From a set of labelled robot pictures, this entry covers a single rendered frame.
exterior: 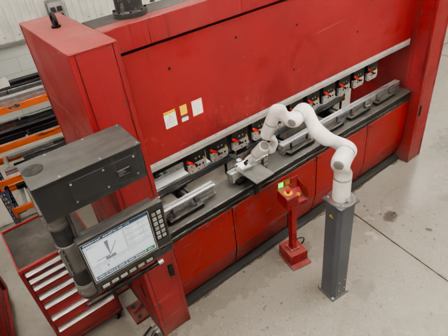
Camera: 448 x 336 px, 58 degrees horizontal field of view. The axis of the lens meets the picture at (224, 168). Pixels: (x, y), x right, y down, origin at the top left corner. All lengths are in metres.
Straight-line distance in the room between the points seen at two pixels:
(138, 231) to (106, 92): 0.71
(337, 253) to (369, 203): 1.37
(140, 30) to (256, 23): 0.86
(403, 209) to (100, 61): 3.31
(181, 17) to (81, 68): 0.72
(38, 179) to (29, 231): 1.41
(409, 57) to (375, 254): 1.98
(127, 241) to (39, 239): 1.13
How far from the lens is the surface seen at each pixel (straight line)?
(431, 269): 3.94
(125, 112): 2.20
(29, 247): 3.08
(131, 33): 2.33
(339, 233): 2.98
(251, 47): 2.86
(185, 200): 3.01
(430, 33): 4.40
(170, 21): 2.43
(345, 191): 2.78
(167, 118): 2.60
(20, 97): 4.17
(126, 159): 1.87
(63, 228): 2.05
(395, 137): 4.78
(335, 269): 3.27
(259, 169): 3.16
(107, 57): 2.08
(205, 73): 2.66
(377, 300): 3.62
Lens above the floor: 2.89
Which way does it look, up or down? 36 degrees down
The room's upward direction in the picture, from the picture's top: 8 degrees counter-clockwise
